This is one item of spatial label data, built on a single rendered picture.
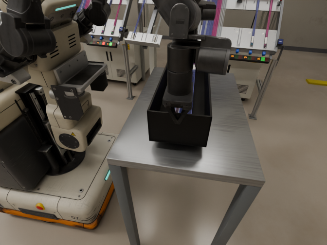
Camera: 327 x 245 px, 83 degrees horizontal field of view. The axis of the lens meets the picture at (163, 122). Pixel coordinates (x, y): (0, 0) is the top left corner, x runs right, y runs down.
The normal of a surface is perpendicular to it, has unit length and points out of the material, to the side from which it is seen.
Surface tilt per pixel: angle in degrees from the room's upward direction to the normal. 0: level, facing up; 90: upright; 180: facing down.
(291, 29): 90
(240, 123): 0
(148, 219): 0
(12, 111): 90
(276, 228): 0
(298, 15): 90
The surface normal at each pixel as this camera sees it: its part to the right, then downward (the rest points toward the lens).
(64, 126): -0.17, 0.62
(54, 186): 0.01, -0.77
